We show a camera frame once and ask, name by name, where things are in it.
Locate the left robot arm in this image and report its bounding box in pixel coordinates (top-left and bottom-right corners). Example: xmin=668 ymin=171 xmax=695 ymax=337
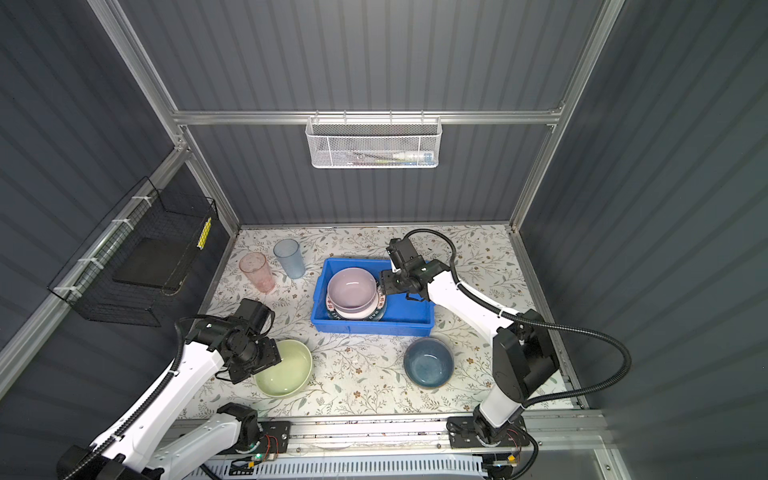
xmin=56 ymin=299 xmax=281 ymax=479

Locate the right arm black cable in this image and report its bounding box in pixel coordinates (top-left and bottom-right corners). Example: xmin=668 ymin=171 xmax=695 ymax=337
xmin=404 ymin=228 xmax=633 ymax=480

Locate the dark blue ceramic bowl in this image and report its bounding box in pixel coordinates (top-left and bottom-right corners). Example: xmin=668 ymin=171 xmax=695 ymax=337
xmin=403 ymin=337 xmax=454 ymax=389

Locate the pink ceramic bowl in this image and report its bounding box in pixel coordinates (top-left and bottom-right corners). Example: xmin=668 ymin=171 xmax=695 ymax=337
xmin=327 ymin=267 xmax=378 ymax=313

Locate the blue plastic bin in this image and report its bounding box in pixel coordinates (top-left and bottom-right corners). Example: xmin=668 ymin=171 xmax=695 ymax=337
xmin=310 ymin=257 xmax=435 ymax=337

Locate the white wire mesh basket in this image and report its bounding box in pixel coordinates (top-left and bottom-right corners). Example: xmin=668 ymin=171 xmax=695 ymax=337
xmin=305 ymin=115 xmax=443 ymax=169

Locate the yellow tag on basket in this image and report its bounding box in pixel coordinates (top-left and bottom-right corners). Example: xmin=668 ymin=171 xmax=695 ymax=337
xmin=196 ymin=217 xmax=212 ymax=250

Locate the white plate dark green rim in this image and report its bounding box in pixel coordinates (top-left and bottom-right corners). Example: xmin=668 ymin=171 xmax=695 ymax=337
xmin=326 ymin=295 xmax=386 ymax=321

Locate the black mounting plate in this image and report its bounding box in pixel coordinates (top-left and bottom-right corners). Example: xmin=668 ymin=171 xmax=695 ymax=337
xmin=219 ymin=421 xmax=292 ymax=456
xmin=446 ymin=416 xmax=530 ymax=450

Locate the pink translucent plastic cup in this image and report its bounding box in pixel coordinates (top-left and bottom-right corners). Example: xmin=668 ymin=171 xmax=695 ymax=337
xmin=238 ymin=252 xmax=276 ymax=294

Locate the green ceramic bowl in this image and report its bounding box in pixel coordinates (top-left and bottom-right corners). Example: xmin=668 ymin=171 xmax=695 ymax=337
xmin=254 ymin=339 xmax=313 ymax=398

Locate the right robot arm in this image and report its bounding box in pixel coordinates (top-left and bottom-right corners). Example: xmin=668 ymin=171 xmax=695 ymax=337
xmin=380 ymin=235 xmax=560 ymax=445

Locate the white marker in basket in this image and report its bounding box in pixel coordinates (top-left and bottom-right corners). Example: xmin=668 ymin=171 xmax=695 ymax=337
xmin=383 ymin=151 xmax=436 ymax=166

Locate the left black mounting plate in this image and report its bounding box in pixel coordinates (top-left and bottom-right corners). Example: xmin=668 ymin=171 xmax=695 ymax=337
xmin=219 ymin=421 xmax=292 ymax=456

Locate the blue translucent plastic cup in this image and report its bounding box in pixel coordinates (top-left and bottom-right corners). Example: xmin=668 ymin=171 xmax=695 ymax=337
xmin=273 ymin=239 xmax=306 ymax=279

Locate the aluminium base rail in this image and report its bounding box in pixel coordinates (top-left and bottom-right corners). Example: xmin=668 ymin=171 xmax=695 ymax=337
xmin=160 ymin=410 xmax=630 ymax=479

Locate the black wire wall basket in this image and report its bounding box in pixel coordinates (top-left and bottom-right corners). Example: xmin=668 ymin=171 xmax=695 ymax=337
xmin=48 ymin=180 xmax=218 ymax=327

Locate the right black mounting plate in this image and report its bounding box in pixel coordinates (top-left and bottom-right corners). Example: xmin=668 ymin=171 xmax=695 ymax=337
xmin=446 ymin=416 xmax=530 ymax=450

